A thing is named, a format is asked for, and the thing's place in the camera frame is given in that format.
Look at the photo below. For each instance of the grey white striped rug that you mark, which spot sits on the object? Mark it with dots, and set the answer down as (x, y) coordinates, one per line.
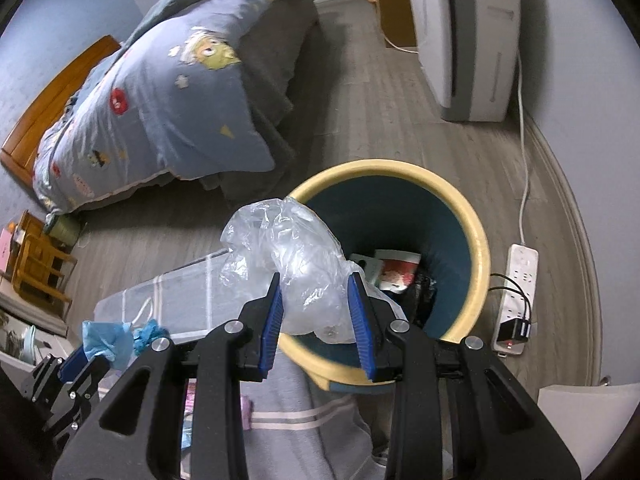
(297, 430)

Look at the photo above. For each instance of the blue cartoon patterned duvet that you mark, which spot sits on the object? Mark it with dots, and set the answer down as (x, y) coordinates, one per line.
(196, 93)

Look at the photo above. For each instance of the black plug adapter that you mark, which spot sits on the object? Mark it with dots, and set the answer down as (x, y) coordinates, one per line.
(516, 330)

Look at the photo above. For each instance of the green container beside bed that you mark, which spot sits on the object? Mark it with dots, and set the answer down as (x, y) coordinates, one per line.
(65, 229)

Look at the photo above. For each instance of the light blue face mask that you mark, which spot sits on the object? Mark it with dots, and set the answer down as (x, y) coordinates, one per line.
(113, 341)

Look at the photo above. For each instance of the clear plastic bag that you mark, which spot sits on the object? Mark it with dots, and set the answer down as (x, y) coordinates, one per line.
(287, 238)

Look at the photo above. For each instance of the white power strip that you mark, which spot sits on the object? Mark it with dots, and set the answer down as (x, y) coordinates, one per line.
(522, 266)

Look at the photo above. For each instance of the teal crumpled glove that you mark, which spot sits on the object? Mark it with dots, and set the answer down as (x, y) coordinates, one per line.
(144, 336)

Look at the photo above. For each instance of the white grey air purifier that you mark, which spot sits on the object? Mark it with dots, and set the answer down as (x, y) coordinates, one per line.
(467, 50)

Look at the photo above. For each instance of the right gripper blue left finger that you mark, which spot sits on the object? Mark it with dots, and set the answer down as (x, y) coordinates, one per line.
(271, 326)

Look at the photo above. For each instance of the crushed red white paper cup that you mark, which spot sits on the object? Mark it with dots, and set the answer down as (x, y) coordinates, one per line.
(398, 269)

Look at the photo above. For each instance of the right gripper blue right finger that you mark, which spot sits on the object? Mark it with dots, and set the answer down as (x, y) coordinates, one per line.
(363, 324)

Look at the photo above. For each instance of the small wooden stool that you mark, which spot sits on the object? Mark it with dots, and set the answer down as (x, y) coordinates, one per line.
(42, 268)

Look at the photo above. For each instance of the wooden bed headboard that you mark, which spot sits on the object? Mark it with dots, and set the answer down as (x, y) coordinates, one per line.
(19, 150)

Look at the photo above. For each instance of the brown wooden side cabinet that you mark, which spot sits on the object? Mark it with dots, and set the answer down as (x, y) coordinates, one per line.
(396, 23)

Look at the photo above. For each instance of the yellow teal trash bin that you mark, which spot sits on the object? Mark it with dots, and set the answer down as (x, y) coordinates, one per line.
(385, 204)

